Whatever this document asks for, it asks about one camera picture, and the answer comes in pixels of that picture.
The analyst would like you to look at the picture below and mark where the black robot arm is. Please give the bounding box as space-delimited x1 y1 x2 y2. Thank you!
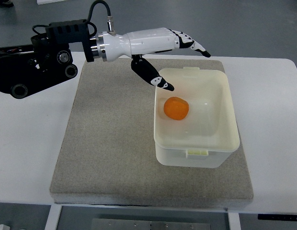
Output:
0 19 97 99

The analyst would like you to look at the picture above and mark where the black table control panel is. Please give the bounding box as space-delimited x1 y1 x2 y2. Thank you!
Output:
257 214 297 222

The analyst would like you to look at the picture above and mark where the white table leg right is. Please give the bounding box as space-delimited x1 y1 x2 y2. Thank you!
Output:
228 212 241 230

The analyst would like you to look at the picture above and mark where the white table leg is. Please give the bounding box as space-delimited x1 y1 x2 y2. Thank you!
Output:
45 204 62 230
228 212 241 230

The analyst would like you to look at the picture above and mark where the white table leg left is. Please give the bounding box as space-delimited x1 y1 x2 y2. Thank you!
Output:
45 204 62 230

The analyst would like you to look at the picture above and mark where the orange fruit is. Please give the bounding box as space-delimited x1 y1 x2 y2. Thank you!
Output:
163 97 189 120

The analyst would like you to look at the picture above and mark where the white board on floor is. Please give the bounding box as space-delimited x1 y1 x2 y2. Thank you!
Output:
36 0 66 5

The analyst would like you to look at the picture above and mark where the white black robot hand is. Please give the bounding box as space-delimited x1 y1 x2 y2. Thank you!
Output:
91 27 211 91

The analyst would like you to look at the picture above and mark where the white plastic box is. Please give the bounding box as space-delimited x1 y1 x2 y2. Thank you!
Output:
154 67 240 168

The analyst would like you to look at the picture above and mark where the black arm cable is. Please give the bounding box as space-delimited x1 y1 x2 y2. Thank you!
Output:
87 0 117 36

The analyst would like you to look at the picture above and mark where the person's black shoe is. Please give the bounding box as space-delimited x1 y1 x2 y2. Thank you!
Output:
0 0 14 8

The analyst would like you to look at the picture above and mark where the grey foam mat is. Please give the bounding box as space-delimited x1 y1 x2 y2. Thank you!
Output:
50 58 253 209

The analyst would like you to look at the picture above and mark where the grey metal plate below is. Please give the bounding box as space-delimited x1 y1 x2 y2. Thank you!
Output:
91 218 211 230

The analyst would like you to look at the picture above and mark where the small white block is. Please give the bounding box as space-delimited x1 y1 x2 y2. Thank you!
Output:
0 224 10 230

